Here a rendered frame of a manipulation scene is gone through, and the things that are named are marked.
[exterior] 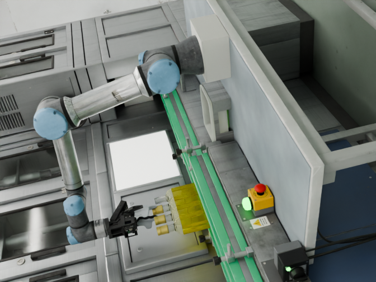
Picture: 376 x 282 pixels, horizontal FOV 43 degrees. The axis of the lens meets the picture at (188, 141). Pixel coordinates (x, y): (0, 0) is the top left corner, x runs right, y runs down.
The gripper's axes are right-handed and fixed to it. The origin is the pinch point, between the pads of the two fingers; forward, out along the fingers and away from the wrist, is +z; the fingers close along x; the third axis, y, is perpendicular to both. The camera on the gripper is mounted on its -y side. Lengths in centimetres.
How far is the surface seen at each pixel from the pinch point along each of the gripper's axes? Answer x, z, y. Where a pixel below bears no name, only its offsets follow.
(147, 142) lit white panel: -13, 4, -66
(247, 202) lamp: 21.1, 31.2, 28.3
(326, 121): -16, 99, -51
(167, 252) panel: -12.5, 1.2, 11.9
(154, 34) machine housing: 20, 24, -125
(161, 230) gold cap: 1.3, 0.9, 12.3
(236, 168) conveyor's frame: 15.5, 34.5, 3.9
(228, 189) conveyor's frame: 15.6, 28.3, 14.5
